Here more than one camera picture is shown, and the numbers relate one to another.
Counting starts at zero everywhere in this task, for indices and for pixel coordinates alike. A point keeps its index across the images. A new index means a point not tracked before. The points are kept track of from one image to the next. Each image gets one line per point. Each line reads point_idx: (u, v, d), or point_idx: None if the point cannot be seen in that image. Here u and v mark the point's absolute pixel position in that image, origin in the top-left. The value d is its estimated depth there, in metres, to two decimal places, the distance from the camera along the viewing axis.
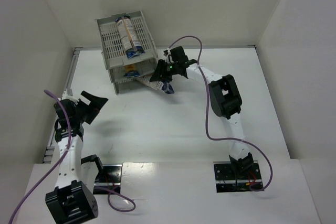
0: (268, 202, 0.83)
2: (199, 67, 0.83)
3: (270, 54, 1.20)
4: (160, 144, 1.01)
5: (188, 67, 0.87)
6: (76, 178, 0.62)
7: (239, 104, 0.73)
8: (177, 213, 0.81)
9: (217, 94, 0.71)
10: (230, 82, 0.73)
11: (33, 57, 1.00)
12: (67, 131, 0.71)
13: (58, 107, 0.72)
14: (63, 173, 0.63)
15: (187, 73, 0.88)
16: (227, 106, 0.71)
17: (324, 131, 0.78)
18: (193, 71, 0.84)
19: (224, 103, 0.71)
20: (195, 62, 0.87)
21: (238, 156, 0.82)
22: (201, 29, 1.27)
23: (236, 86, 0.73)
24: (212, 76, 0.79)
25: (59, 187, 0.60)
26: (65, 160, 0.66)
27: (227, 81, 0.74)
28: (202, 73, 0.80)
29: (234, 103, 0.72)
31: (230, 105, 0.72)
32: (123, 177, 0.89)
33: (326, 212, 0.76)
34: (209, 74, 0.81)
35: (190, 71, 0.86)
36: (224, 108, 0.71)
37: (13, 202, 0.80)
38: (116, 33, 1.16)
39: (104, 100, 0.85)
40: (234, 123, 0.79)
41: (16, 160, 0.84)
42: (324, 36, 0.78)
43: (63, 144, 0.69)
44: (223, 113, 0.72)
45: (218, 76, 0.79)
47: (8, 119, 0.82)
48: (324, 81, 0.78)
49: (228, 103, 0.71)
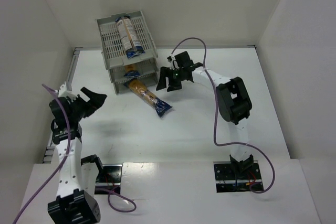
0: (268, 202, 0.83)
2: (206, 70, 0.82)
3: (270, 54, 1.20)
4: (160, 144, 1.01)
5: (194, 71, 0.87)
6: (78, 186, 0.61)
7: (248, 108, 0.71)
8: (177, 213, 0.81)
9: (226, 98, 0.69)
10: (239, 85, 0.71)
11: (33, 57, 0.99)
12: (64, 132, 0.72)
13: (54, 107, 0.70)
14: (64, 180, 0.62)
15: (193, 76, 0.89)
16: (236, 110, 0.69)
17: (324, 131, 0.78)
18: (199, 74, 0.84)
19: (232, 108, 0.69)
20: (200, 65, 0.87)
21: (240, 158, 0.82)
22: (201, 29, 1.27)
23: (245, 89, 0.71)
24: (220, 78, 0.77)
25: (61, 196, 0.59)
26: (65, 166, 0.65)
27: (235, 83, 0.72)
28: (209, 75, 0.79)
29: (243, 107, 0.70)
31: (240, 109, 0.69)
32: (124, 177, 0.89)
33: (326, 212, 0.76)
34: (217, 76, 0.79)
35: (196, 74, 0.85)
36: (233, 113, 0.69)
37: (13, 202, 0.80)
38: (116, 33, 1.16)
39: (103, 97, 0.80)
40: (241, 128, 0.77)
41: (16, 160, 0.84)
42: (324, 36, 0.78)
43: (62, 148, 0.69)
44: (231, 117, 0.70)
45: (225, 78, 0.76)
47: (8, 118, 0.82)
48: (324, 81, 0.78)
49: (237, 107, 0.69)
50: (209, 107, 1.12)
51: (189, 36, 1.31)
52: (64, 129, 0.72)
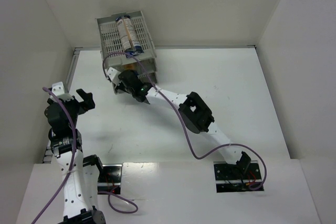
0: (268, 202, 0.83)
2: (159, 92, 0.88)
3: (270, 54, 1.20)
4: (159, 144, 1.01)
5: (147, 94, 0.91)
6: (85, 205, 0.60)
7: (209, 114, 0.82)
8: (178, 213, 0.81)
9: (190, 116, 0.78)
10: (196, 98, 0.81)
11: (33, 57, 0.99)
12: (64, 143, 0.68)
13: (51, 117, 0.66)
14: (71, 199, 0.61)
15: (147, 99, 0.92)
16: (201, 120, 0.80)
17: (324, 131, 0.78)
18: (155, 96, 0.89)
19: (198, 119, 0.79)
20: (151, 86, 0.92)
21: (234, 160, 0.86)
22: (200, 29, 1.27)
23: (201, 101, 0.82)
24: (177, 97, 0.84)
25: (68, 216, 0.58)
26: (70, 184, 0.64)
27: (193, 98, 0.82)
28: (165, 97, 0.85)
29: (206, 116, 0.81)
31: (203, 118, 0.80)
32: (123, 177, 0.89)
33: (326, 212, 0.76)
34: (172, 95, 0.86)
35: (150, 97, 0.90)
36: (199, 124, 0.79)
37: (14, 202, 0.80)
38: (116, 32, 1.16)
39: (90, 96, 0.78)
40: (214, 131, 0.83)
41: (16, 160, 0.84)
42: (324, 35, 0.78)
43: (64, 162, 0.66)
44: (199, 128, 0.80)
45: (181, 96, 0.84)
47: (8, 119, 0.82)
48: (325, 81, 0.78)
49: (201, 118, 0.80)
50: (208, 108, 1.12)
51: (189, 36, 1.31)
52: (64, 140, 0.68)
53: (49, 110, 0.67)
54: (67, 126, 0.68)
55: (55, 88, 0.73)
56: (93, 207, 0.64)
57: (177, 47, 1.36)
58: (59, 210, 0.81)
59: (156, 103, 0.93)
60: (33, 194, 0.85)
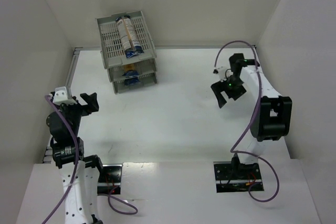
0: (266, 202, 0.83)
2: (257, 72, 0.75)
3: (270, 54, 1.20)
4: (159, 144, 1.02)
5: (245, 67, 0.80)
6: (85, 220, 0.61)
7: (282, 132, 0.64)
8: (178, 212, 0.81)
9: (263, 115, 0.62)
10: (285, 107, 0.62)
11: (32, 57, 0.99)
12: (66, 152, 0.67)
13: (53, 127, 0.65)
14: (71, 212, 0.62)
15: (242, 72, 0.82)
16: (268, 130, 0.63)
17: (324, 131, 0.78)
18: (250, 73, 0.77)
19: (265, 126, 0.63)
20: (254, 64, 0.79)
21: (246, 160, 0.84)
22: (201, 29, 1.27)
23: (288, 113, 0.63)
24: (268, 90, 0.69)
25: None
26: (71, 196, 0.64)
27: (281, 102, 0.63)
28: (259, 80, 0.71)
29: (277, 129, 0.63)
31: (272, 131, 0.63)
32: (124, 177, 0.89)
33: (326, 212, 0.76)
34: (266, 86, 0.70)
35: (245, 72, 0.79)
36: (263, 130, 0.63)
37: (14, 202, 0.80)
38: (116, 32, 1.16)
39: (94, 98, 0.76)
40: None
41: (16, 160, 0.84)
42: (324, 36, 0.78)
43: (65, 173, 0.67)
44: (258, 133, 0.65)
45: (274, 93, 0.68)
47: (8, 119, 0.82)
48: (324, 81, 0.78)
49: (271, 126, 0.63)
50: (208, 108, 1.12)
51: (189, 36, 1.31)
52: (66, 149, 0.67)
53: (51, 120, 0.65)
54: (69, 135, 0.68)
55: (58, 93, 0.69)
56: (94, 218, 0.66)
57: (177, 47, 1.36)
58: (59, 210, 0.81)
59: (247, 83, 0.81)
60: (33, 195, 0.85)
